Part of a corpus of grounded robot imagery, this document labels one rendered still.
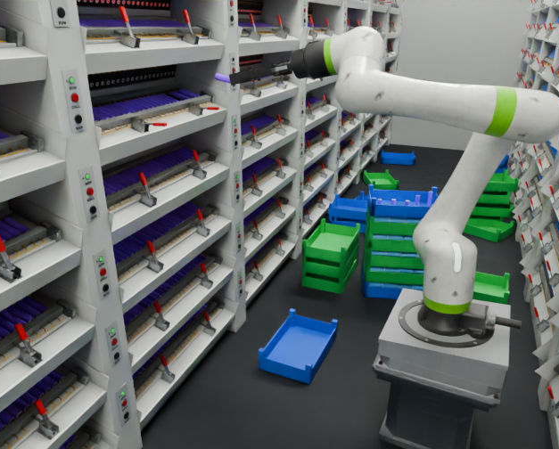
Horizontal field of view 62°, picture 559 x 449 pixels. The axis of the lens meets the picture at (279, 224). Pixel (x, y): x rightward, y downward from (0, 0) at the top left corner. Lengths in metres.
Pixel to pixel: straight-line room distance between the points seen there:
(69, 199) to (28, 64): 0.28
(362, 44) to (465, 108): 0.28
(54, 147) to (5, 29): 0.23
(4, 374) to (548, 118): 1.28
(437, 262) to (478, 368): 0.28
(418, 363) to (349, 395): 0.43
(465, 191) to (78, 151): 1.00
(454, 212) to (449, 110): 0.35
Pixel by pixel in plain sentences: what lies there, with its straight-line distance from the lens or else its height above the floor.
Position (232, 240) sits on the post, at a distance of 1.75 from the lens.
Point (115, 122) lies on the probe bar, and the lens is 1.23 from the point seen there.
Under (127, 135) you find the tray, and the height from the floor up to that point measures 0.90.
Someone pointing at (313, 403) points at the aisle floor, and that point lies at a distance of 1.66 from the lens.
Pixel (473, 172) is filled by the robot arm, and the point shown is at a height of 0.78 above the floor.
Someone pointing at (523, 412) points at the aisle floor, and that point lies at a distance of 1.81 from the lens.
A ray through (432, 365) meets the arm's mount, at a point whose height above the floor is 0.34.
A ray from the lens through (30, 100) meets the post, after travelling 1.08.
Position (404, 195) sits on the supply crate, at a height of 0.43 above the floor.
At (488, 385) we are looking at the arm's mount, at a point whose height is 0.33.
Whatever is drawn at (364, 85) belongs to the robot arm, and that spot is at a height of 1.02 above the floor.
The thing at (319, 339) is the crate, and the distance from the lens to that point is 1.91.
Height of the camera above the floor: 1.14
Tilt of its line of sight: 23 degrees down
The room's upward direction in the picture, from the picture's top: straight up
